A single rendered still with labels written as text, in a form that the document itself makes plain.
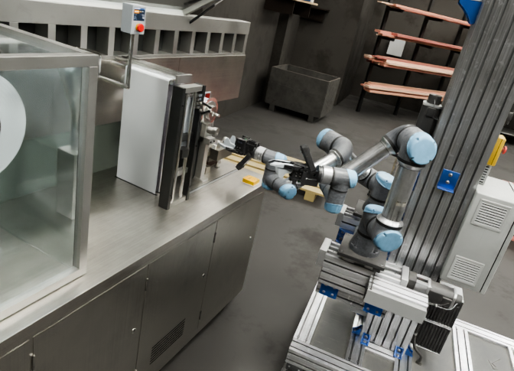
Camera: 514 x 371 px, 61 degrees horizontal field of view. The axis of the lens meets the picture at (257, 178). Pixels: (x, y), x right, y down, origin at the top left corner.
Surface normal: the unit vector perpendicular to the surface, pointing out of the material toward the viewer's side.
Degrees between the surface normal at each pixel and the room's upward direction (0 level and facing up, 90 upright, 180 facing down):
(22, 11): 90
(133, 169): 90
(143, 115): 90
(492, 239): 90
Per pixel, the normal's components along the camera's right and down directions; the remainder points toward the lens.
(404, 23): -0.35, 0.29
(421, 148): 0.11, 0.28
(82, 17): 0.87, 0.34
